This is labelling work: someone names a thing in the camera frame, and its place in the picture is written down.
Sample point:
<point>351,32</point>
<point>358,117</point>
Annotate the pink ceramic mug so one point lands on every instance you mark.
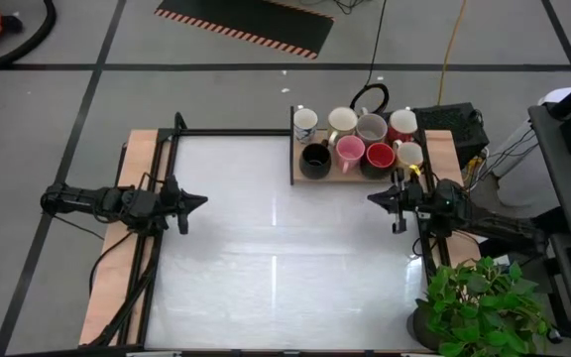
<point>350,149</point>

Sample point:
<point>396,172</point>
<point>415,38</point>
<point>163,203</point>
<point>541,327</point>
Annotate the black aluminium table frame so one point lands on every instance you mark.
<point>226,132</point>

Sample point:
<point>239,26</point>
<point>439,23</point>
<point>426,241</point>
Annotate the grey floral patterned mug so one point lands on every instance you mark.
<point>372,129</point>

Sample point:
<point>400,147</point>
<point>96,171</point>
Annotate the black perforated computer case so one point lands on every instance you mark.
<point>451,124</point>

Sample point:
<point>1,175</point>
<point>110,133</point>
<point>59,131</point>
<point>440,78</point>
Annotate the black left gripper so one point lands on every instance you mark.
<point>154,205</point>

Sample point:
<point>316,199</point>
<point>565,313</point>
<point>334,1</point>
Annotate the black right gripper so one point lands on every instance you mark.
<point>414,201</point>

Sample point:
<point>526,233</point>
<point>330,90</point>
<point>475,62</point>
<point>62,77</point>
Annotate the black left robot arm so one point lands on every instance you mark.
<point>87,198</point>

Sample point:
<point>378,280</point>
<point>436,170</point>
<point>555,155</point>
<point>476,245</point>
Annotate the potted green leafy plant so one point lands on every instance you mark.
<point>479,307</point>

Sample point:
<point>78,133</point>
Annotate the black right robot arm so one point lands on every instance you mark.
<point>493,225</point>

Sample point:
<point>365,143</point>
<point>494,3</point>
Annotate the matte black round mug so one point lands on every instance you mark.
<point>315,158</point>

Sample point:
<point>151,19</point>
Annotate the black mug red interior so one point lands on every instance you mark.
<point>379,156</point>

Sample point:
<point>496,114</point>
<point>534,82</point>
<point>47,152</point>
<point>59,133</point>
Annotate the wooden tray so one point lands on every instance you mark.
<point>337,179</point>

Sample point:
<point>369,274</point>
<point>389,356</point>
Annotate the salmon red mug white interior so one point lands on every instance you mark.
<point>403,121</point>

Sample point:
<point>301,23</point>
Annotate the black floor mat orange stripes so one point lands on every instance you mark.
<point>246,20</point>

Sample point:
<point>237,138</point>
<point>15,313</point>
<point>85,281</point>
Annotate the white mug blue floral print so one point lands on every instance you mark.
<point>305,121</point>

